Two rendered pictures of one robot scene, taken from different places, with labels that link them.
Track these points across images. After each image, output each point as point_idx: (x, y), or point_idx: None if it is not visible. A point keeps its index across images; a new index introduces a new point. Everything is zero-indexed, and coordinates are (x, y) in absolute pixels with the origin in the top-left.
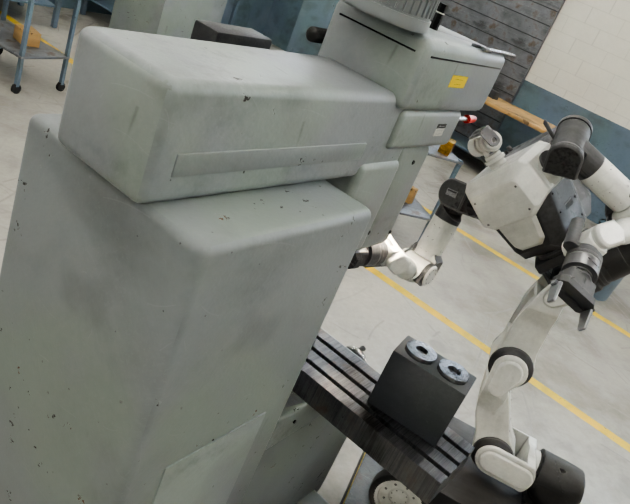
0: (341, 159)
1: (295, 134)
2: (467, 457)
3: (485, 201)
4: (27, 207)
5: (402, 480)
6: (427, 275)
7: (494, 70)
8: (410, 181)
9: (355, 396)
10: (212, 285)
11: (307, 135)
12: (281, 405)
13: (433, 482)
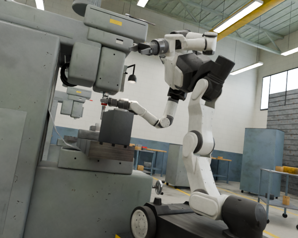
0: (60, 34)
1: (31, 18)
2: (127, 149)
3: (166, 76)
4: None
5: (86, 153)
6: (161, 120)
7: (141, 24)
8: (118, 63)
9: (95, 140)
10: None
11: (38, 20)
12: (38, 115)
13: (90, 142)
